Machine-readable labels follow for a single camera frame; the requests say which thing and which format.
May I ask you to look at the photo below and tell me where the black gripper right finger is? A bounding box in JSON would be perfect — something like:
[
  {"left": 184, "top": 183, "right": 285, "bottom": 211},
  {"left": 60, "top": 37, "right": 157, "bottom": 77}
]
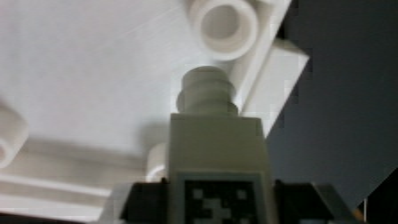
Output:
[{"left": 273, "top": 180, "right": 358, "bottom": 224}]

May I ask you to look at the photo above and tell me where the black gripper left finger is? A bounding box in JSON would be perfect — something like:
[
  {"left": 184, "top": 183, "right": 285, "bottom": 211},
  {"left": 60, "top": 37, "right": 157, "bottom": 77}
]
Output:
[{"left": 118, "top": 182, "right": 166, "bottom": 224}]

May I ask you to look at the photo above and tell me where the white table leg with tag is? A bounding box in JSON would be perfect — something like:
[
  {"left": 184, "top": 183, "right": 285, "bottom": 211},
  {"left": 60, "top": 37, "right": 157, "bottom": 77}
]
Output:
[{"left": 166, "top": 66, "right": 278, "bottom": 224}]

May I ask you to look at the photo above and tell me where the white square tabletop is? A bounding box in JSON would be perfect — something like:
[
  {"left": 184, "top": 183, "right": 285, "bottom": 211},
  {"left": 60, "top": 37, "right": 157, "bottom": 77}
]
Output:
[{"left": 0, "top": 0, "right": 294, "bottom": 188}]

